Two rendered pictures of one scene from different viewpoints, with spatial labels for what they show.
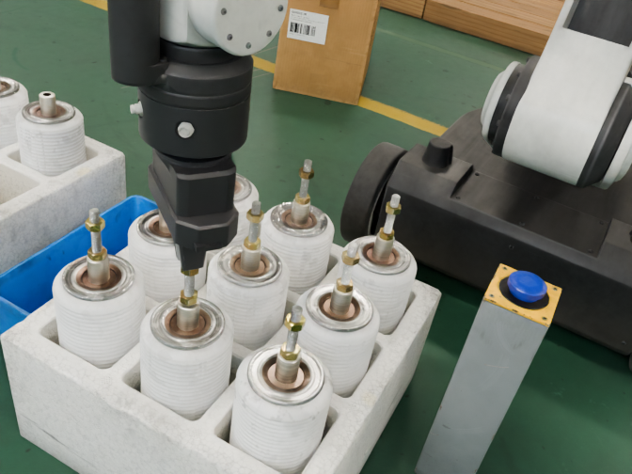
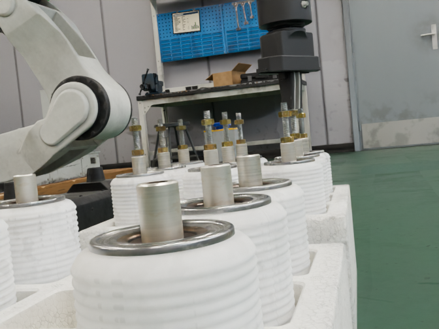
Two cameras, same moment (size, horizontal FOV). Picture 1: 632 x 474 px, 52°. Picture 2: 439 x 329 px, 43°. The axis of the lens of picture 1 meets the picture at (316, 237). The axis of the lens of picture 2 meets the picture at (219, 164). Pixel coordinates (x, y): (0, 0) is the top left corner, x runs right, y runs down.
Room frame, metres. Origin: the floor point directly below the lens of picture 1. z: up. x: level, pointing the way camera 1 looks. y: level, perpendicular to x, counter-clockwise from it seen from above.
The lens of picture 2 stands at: (0.73, 1.03, 0.30)
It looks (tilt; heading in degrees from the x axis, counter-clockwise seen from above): 3 degrees down; 262
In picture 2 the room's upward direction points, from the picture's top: 6 degrees counter-clockwise
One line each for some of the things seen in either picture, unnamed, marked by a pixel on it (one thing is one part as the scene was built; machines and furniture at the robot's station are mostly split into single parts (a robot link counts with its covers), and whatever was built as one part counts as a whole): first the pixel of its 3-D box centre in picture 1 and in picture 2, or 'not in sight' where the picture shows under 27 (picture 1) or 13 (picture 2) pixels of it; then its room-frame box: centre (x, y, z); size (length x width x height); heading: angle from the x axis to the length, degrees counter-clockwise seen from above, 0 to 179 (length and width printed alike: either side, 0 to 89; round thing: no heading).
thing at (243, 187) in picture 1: (224, 187); (140, 174); (0.73, 0.13, 0.25); 0.08 x 0.08 x 0.01
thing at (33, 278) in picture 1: (96, 279); not in sight; (0.71, 0.31, 0.06); 0.30 x 0.11 x 0.12; 157
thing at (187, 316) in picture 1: (188, 313); (296, 149); (0.47, 0.11, 0.26); 0.02 x 0.02 x 0.03
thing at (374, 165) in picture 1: (376, 196); not in sight; (1.03, -0.10, 0.10); 0.20 x 0.05 x 0.20; 156
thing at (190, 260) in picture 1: (194, 244); (296, 90); (0.46, 0.11, 0.36); 0.03 x 0.02 x 0.06; 122
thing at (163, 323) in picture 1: (187, 323); (296, 157); (0.47, 0.11, 0.25); 0.08 x 0.08 x 0.01
